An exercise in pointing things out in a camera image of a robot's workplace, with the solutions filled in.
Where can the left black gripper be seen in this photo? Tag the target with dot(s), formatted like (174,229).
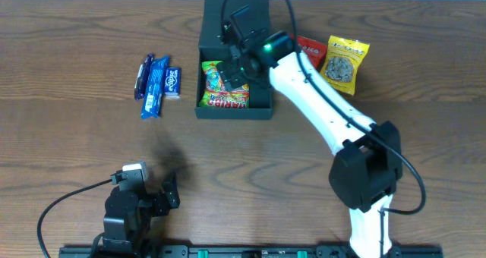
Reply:
(160,202)

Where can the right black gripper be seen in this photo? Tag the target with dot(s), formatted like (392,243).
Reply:
(231,74)

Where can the green Haribo gummy bag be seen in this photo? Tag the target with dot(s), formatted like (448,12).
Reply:
(217,96)

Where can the red Hacks candy bag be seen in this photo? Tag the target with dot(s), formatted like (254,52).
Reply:
(311,50)

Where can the blue Oreo cookie pack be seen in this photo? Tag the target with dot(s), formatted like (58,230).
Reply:
(154,91)

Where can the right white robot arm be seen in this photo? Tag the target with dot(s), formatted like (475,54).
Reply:
(367,158)

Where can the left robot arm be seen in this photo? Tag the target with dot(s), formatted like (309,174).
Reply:
(129,210)

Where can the blue Eclipse mint box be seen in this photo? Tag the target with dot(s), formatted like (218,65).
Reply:
(172,82)

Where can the yellow Hacks candy bag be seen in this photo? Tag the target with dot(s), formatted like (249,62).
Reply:
(343,58)

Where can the dark purple snack bar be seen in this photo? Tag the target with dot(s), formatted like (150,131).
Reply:
(142,77)

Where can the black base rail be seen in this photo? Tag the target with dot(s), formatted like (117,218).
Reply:
(320,251)

